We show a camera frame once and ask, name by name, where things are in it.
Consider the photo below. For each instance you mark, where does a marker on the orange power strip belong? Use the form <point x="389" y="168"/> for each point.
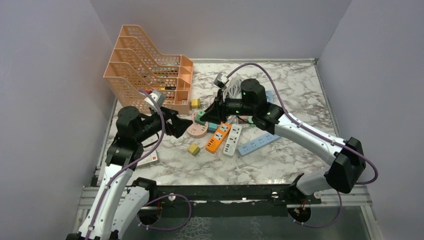
<point x="218" y="137"/>

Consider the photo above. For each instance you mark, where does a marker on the round pink power strip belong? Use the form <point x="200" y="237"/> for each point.
<point x="197" y="130"/>

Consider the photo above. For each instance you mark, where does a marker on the green plug adapter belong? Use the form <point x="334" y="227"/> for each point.
<point x="197" y="117"/>

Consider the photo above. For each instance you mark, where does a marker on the white red labelled box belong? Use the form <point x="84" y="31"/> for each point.
<point x="149" y="160"/>

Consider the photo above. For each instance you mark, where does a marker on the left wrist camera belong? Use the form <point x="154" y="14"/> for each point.
<point x="155" y="99"/>

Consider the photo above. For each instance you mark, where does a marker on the yellow cube plug adapter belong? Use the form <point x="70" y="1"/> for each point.
<point x="194" y="149"/>

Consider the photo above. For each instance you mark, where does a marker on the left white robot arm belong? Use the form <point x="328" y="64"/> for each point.
<point x="110" y="216"/>

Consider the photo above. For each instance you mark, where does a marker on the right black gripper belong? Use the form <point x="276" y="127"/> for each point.
<point x="213" y="113"/>

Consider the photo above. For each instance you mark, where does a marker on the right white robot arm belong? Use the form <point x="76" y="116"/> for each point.
<point x="347" y="165"/>

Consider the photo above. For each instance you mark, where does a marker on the teal cube plug adapter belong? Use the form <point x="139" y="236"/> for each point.
<point x="212" y="127"/>

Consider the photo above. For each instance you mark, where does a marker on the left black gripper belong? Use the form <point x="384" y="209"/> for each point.
<point x="179" y="125"/>

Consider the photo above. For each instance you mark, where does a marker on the black mounting rail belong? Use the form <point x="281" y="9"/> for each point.
<point x="215" y="201"/>

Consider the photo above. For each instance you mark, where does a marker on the blue power strip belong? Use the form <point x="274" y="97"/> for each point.
<point x="257" y="144"/>

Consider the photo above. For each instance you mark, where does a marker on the orange mesh file organizer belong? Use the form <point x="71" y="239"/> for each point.
<point x="136" y="63"/>

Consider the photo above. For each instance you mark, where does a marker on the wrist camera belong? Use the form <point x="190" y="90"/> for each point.
<point x="221" y="81"/>
<point x="155" y="99"/>

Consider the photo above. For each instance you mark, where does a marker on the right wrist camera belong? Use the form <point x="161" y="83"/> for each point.
<point x="221" y="81"/>

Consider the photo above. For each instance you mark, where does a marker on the white power strip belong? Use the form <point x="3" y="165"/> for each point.
<point x="232" y="140"/>

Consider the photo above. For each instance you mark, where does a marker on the yellow adapter near organizer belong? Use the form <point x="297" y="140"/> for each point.
<point x="196" y="103"/>

